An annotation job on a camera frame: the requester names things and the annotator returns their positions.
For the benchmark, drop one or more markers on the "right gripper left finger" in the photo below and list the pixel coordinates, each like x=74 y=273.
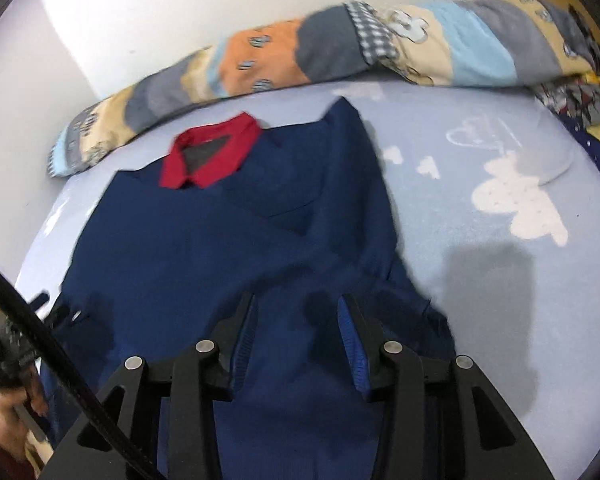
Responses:
x=155 y=420

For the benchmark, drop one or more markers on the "patterned crumpled cloth pile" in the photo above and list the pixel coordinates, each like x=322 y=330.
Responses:
x=575 y=100

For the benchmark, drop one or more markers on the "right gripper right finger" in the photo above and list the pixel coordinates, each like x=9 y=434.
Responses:
x=443 y=419

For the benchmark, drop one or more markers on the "navy work jacket red collar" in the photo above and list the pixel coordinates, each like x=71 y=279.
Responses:
x=302 y=221

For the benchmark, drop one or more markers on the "striped patchwork rolled quilt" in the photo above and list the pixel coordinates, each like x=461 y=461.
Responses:
x=463 y=43

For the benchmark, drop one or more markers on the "person's left hand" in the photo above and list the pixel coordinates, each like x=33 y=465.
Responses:
x=13 y=431

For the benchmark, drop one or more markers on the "light blue cloud bedsheet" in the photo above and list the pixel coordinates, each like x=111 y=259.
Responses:
x=499 y=220

